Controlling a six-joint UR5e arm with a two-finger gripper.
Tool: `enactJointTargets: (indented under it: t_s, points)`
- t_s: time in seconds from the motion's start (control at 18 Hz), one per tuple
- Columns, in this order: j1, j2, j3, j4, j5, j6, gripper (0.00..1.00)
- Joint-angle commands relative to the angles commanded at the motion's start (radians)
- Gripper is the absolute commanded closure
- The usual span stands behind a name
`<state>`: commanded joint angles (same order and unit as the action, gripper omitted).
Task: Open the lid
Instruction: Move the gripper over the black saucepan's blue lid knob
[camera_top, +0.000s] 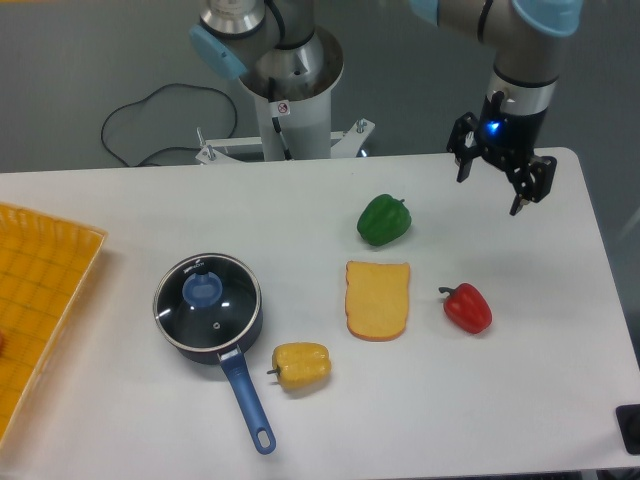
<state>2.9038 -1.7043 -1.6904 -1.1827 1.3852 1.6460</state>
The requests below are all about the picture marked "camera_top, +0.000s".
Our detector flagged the black floor cable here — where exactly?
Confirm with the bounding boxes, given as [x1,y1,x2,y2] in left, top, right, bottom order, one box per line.
[100,82,238,168]

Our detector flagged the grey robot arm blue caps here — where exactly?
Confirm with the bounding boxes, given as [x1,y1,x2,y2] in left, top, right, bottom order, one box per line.
[189,1,582,213]

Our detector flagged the black device at table edge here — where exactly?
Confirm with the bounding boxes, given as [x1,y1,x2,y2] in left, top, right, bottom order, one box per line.
[615,404,640,455]

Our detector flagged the green bell pepper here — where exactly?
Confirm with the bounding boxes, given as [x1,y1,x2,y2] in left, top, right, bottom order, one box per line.
[356,194,412,247]

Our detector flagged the yellow bell pepper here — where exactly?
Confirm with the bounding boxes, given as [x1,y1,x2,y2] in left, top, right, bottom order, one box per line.
[267,342,332,391]

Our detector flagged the dark saucepan blue handle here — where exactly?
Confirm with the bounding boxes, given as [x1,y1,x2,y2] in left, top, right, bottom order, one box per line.
[155,320,276,455]

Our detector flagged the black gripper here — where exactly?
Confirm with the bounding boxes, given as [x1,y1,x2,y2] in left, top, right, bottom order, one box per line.
[446,98,557,216]

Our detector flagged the red bell pepper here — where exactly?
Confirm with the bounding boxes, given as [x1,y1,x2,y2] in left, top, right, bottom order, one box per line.
[438,283,493,334]

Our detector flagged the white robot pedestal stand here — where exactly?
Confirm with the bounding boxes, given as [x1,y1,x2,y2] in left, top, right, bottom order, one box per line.
[194,27,376,165]

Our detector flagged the yellow woven basket tray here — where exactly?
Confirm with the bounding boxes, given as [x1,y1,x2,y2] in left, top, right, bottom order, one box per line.
[1,203,108,440]

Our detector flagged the toast bread slice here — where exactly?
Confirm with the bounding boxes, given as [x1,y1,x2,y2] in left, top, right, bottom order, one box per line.
[345,261,411,341]

